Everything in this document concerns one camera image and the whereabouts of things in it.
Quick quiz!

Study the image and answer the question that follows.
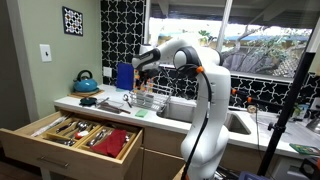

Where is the grey utensil caddy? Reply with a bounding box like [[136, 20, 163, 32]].
[[136, 91, 152, 105]]

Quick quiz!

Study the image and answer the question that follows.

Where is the stainless steel sink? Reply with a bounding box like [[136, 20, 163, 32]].
[[156, 101, 252, 136]]

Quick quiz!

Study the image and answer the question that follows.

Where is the black tripod stand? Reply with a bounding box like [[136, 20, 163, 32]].
[[256, 18, 320, 178]]

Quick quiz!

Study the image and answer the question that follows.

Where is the colourful checkered board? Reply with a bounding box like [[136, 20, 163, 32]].
[[133, 68, 156, 94]]

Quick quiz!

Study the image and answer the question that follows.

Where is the green sponge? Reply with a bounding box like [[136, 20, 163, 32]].
[[134, 108, 150, 119]]

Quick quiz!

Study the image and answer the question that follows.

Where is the steel cutlery pile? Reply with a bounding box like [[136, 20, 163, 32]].
[[87, 128, 113, 148], [55, 120, 93, 136]]

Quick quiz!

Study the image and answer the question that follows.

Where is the metal wire dish rack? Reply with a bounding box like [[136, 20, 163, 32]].
[[128, 82, 174, 114]]

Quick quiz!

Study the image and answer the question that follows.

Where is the red cloth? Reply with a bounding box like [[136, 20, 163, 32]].
[[89, 128, 128, 159]]

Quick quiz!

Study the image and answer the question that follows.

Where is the white light switch plate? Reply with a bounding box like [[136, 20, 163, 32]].
[[39, 43, 53, 64]]

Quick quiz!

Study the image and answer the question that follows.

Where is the red white kitchen tool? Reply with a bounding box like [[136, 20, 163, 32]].
[[74, 130, 90, 140]]

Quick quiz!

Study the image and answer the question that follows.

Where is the wooden handled spatula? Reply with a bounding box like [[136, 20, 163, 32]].
[[99, 102, 132, 115]]

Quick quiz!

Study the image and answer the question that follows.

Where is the metal spoon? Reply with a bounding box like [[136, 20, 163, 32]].
[[122, 93, 134, 109]]

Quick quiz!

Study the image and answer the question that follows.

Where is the wooden drawer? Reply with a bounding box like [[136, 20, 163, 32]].
[[0, 109, 145, 180]]

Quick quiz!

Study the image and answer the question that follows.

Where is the teal kettle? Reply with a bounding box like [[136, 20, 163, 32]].
[[72, 69, 100, 94]]

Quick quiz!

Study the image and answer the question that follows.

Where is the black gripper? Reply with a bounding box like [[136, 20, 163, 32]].
[[139, 67, 161, 81]]

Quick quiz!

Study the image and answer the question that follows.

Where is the white wall outlet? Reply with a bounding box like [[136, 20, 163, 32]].
[[102, 66, 114, 79]]

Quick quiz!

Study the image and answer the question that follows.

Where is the small black pan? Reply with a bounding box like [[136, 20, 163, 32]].
[[78, 96, 99, 107]]

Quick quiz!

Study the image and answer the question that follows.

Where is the wooden trivet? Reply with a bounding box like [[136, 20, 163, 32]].
[[67, 88, 105, 100]]

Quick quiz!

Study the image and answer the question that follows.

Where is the green flat packet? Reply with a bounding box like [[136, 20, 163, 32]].
[[288, 142, 320, 156]]

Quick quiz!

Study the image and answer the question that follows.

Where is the blue container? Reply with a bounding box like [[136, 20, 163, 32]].
[[115, 62, 136, 91]]

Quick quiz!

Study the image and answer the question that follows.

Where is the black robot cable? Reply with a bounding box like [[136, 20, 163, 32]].
[[174, 64, 214, 180]]

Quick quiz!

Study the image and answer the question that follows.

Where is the black rod with orange knobs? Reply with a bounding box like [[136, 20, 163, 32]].
[[231, 87, 279, 108]]

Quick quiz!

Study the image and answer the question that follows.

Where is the black white patterned wall art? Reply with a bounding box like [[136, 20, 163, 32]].
[[61, 5, 85, 37]]

